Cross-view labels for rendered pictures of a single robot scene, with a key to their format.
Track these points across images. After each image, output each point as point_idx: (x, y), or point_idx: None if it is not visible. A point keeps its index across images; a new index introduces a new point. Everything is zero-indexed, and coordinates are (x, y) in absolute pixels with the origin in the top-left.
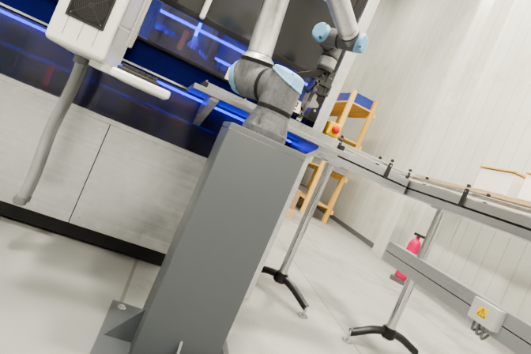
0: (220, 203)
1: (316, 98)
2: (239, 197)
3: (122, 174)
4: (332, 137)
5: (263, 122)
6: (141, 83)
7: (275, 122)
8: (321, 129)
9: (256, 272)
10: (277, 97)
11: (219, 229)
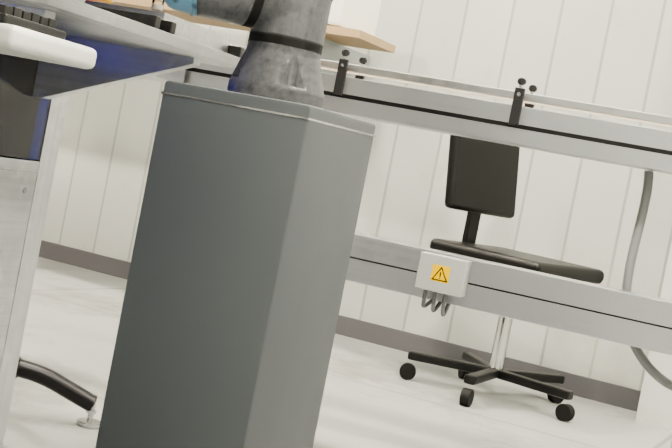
0: (300, 264)
1: None
2: (317, 240)
3: None
4: (95, 0)
5: (308, 81)
6: (60, 48)
7: (319, 73)
8: None
9: (9, 376)
10: (317, 23)
11: (298, 312)
